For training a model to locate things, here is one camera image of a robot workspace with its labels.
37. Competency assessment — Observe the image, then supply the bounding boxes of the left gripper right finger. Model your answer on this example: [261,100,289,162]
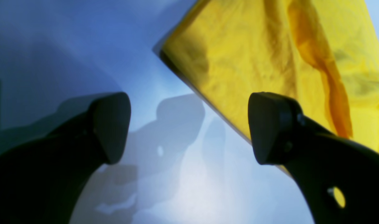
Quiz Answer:
[248,92,379,224]

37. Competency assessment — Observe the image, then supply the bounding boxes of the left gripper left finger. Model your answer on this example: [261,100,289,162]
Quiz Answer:
[0,92,131,224]

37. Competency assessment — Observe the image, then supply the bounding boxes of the orange t-shirt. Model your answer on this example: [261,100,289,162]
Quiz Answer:
[161,0,379,153]

